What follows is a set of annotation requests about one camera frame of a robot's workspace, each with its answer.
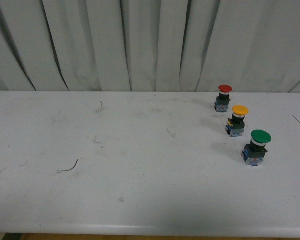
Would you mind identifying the red push button switch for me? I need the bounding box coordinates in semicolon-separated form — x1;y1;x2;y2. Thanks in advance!
214;84;233;113

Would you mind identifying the white curtain backdrop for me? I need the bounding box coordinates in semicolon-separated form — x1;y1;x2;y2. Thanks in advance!
0;0;300;93

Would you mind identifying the curved black wire scrap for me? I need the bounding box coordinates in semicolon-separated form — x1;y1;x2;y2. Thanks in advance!
57;159;79;174

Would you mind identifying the yellow push button switch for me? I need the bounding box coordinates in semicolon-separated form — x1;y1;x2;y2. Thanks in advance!
226;105;249;137

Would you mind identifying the green push button switch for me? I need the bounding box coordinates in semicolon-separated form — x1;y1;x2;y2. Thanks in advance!
242;129;272;167

